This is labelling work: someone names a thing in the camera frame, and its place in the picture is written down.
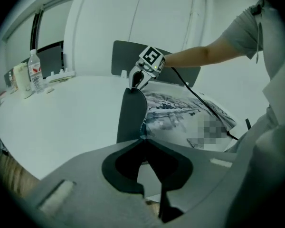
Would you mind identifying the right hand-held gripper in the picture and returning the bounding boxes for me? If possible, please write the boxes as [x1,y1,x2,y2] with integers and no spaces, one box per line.
[129,46,167,91]

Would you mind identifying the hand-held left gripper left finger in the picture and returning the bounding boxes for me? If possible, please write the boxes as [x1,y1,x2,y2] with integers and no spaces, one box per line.
[21,138,162,228]

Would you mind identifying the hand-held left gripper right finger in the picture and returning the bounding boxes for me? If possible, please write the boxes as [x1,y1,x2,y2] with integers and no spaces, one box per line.
[144,138,238,223]

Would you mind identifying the person's right forearm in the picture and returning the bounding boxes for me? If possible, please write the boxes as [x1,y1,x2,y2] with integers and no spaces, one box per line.
[163,38,229,68]

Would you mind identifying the person's light trousers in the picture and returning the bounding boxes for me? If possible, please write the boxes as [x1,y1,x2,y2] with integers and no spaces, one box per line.
[224,104,285,225]

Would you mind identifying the white power strip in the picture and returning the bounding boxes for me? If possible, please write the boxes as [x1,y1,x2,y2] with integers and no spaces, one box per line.
[45,68,76,83]

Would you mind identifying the clear plastic water bottle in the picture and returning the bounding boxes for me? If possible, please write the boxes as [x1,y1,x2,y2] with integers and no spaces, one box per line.
[28,49,44,95]

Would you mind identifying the window with roller blinds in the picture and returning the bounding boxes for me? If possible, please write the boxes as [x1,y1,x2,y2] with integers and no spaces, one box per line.
[4,0,74,64]

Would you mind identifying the person's grey t-shirt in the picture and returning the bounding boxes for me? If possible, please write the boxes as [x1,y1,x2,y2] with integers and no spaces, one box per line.
[221,0,285,128]

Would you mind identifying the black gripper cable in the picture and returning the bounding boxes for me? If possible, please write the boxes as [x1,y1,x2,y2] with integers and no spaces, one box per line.
[170,66,239,141]

